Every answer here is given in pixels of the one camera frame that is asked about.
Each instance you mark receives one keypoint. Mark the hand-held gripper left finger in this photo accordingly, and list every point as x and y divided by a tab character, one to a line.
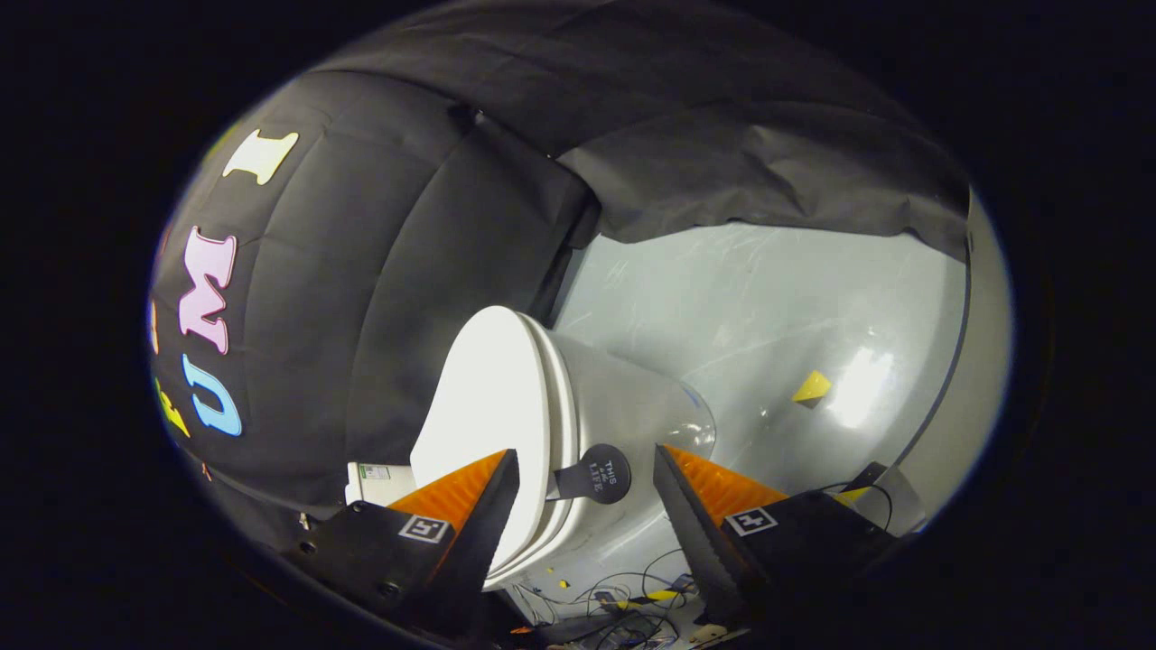
470	551

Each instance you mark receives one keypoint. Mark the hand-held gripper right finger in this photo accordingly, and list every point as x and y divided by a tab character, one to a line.
704	542

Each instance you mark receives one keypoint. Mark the black round lid lift tab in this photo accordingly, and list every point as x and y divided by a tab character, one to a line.
601	474

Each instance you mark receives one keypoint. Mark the white toilet body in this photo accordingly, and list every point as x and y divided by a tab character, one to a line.
632	406

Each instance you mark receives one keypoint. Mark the yellow floor tape patch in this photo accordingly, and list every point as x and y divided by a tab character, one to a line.
812	388

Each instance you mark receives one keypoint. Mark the black backdrop cloth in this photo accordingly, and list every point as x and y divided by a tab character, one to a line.
361	271

